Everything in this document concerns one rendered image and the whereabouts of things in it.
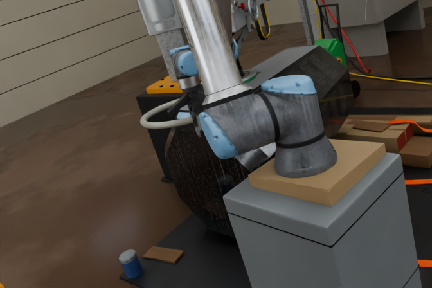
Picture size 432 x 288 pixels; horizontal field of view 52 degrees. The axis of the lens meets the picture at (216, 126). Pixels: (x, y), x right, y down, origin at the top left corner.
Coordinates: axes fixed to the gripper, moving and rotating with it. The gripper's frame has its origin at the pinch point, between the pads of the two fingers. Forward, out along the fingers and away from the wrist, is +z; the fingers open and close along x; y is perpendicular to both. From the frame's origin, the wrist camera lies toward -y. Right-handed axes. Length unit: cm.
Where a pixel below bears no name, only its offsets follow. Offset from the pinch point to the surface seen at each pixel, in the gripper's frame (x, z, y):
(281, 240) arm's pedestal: -72, 16, 14
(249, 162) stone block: 18.4, 27.6, 20.5
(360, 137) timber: 86, 60, 104
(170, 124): 0.9, -6.5, -10.3
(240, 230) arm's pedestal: -57, 18, 4
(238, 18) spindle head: 70, -37, 40
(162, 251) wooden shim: 59, 84, -39
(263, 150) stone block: 18.7, 23.6, 29.0
